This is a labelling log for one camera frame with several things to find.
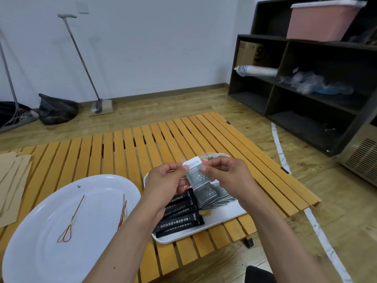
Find person's left hand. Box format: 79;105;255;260
143;163;191;224

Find person's right hand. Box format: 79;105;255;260
199;157;260;210

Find grey white square sachets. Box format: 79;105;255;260
193;181;235;211

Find row of tea bags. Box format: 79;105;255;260
183;154;231;191

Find black stick sachets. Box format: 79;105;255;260
152;188;205;239

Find white plastic tray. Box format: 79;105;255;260
143;153;248;244

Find red gold looped picks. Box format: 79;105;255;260
57;195;85;244

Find person's right forearm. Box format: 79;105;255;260
244;196;328;283

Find person's left forearm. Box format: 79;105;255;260
84;200;161;283

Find person's black trousers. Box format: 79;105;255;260
245;265;277;283

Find white floor tape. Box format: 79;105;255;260
271;123;354;283

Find white round bowl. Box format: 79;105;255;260
2;174;142;283

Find black shelf unit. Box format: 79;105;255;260
228;0;377;158

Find sleeve of white paper cups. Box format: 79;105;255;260
234;65;279;78

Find brown cardboard box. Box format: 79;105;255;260
235;41;266;68

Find small black garbage bag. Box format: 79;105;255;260
38;93;79;126

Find stack of brown envelopes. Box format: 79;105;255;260
0;152;32;229

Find large black bag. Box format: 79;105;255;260
0;101;31;127

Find pink storage bin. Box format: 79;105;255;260
286;0;368;43

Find long-handled beige dustpan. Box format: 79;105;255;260
57;13;114;117

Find grey long-handled broom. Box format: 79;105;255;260
0;35;39;133

